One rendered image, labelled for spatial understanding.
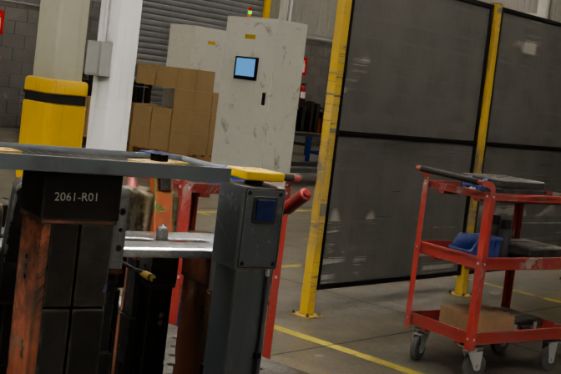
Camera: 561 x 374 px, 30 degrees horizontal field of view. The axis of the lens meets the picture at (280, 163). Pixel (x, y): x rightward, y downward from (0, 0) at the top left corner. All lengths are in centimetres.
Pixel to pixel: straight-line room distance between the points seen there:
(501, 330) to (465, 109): 218
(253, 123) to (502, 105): 489
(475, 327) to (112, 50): 231
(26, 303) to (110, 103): 428
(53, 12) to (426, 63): 345
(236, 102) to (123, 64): 650
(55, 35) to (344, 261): 357
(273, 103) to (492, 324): 691
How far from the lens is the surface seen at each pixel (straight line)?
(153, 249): 165
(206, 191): 372
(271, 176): 140
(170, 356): 219
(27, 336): 130
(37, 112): 874
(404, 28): 639
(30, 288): 130
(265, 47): 1179
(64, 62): 876
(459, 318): 520
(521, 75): 765
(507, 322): 529
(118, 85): 558
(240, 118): 1196
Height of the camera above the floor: 128
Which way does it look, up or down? 4 degrees down
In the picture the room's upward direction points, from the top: 7 degrees clockwise
